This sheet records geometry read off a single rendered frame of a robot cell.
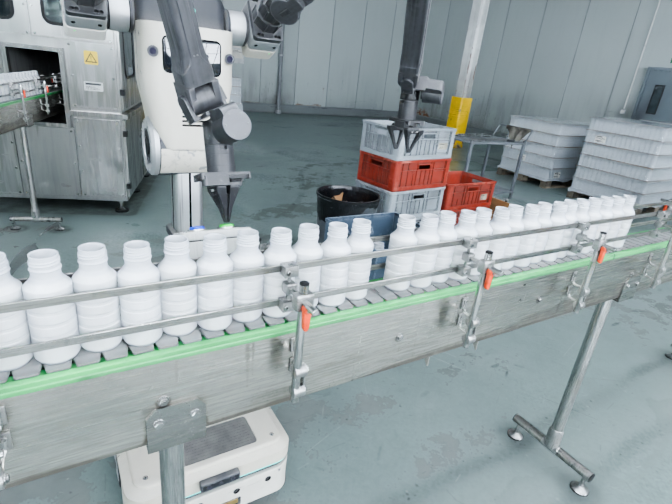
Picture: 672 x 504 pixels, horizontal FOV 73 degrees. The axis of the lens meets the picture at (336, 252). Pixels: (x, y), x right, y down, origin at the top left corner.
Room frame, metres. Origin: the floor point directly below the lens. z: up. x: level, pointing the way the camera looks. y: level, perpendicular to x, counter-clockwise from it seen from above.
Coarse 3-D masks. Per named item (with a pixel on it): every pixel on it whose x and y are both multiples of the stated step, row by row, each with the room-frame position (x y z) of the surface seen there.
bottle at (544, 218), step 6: (540, 204) 1.17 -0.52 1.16; (546, 204) 1.19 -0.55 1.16; (552, 204) 1.18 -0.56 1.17; (546, 210) 1.16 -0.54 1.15; (540, 216) 1.16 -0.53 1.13; (546, 216) 1.16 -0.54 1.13; (540, 222) 1.15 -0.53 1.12; (546, 222) 1.15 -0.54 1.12; (540, 234) 1.15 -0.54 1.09; (546, 234) 1.16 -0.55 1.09; (540, 240) 1.15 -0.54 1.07; (546, 240) 1.16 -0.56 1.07; (540, 246) 1.15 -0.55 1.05; (534, 258) 1.15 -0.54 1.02; (540, 258) 1.16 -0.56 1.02
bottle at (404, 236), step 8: (400, 216) 0.92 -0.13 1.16; (408, 216) 0.93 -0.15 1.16; (400, 224) 0.91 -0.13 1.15; (408, 224) 0.90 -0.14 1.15; (400, 232) 0.90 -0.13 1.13; (408, 232) 0.90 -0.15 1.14; (392, 240) 0.90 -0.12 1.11; (400, 240) 0.89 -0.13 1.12; (408, 240) 0.89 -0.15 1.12; (416, 240) 0.90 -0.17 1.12; (392, 248) 0.90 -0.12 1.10; (392, 256) 0.90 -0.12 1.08; (400, 256) 0.89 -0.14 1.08; (408, 256) 0.89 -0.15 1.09; (392, 264) 0.89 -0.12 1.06; (400, 264) 0.89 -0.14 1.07; (408, 264) 0.89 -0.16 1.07; (384, 272) 0.91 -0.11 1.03; (392, 272) 0.89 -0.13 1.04; (400, 272) 0.89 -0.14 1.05; (408, 272) 0.90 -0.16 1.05; (392, 288) 0.89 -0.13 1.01; (400, 288) 0.89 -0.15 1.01
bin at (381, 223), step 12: (348, 216) 1.55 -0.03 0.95; (360, 216) 1.58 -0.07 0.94; (372, 216) 1.61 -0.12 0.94; (384, 216) 1.64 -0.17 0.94; (396, 216) 1.66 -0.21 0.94; (348, 228) 1.56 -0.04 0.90; (372, 228) 1.62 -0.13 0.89; (384, 228) 1.65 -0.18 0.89; (396, 228) 1.65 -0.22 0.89; (324, 240) 1.50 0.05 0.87; (372, 264) 1.26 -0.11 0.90; (372, 276) 1.25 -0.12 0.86
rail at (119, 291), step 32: (576, 224) 1.20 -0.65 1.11; (640, 224) 1.57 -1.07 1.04; (352, 256) 0.79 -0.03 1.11; (512, 256) 1.07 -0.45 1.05; (128, 288) 0.58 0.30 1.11; (160, 288) 0.60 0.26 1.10; (352, 288) 0.80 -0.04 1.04; (160, 320) 0.60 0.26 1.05; (192, 320) 0.63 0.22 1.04; (0, 352) 0.49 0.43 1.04; (32, 352) 0.51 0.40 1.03
